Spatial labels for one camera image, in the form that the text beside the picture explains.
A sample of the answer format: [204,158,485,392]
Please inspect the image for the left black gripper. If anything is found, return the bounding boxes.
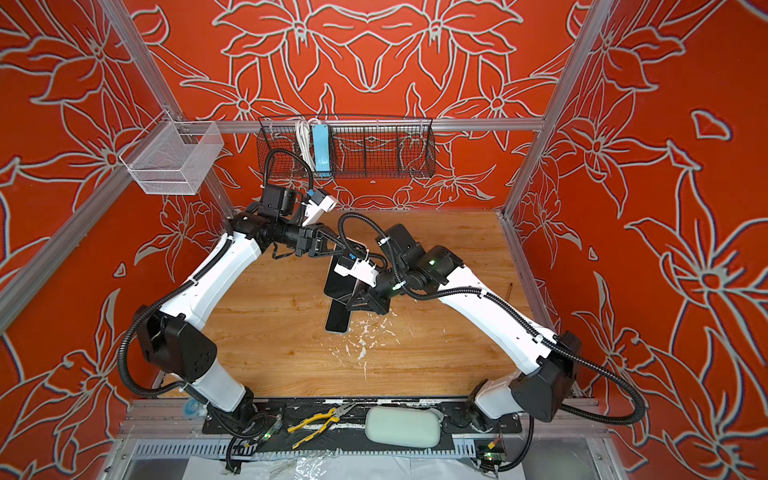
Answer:
[281,221,352,261]

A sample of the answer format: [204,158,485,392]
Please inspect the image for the black phone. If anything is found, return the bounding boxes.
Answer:
[325,300,351,335]
[324,244,358,303]

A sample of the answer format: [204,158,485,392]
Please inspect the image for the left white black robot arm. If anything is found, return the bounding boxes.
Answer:
[117,157,342,428]

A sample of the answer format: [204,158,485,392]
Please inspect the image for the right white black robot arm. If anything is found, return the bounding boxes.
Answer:
[337,212,646,425]

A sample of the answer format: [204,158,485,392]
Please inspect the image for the black phone on table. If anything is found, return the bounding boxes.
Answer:
[325,300,351,335]

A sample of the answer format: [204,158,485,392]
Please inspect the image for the light blue box in basket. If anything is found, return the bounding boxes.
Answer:
[312,124,331,177]

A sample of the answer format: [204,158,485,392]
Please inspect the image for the pale green pouch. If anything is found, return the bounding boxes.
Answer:
[365,406,442,449]

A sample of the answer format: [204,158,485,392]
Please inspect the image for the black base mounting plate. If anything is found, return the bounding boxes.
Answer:
[238,396,523,457]

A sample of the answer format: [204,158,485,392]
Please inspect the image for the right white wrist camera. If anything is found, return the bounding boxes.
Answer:
[333,256,378,287]

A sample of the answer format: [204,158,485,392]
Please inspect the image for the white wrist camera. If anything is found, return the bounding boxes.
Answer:
[333,256,378,287]
[301,188,338,227]

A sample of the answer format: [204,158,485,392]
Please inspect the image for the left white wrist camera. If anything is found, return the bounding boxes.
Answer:
[301,188,338,227]

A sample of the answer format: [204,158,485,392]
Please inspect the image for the black wire wall basket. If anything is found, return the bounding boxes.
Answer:
[256,115,437,180]

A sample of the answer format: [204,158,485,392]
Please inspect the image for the white cable bundle in basket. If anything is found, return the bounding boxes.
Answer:
[295,119,317,174]

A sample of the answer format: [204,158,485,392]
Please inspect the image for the yellow handled pliers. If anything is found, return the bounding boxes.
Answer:
[288,402,357,450]

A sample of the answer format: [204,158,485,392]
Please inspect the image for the clear plastic wall bin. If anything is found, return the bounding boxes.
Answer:
[120,120,224,195]

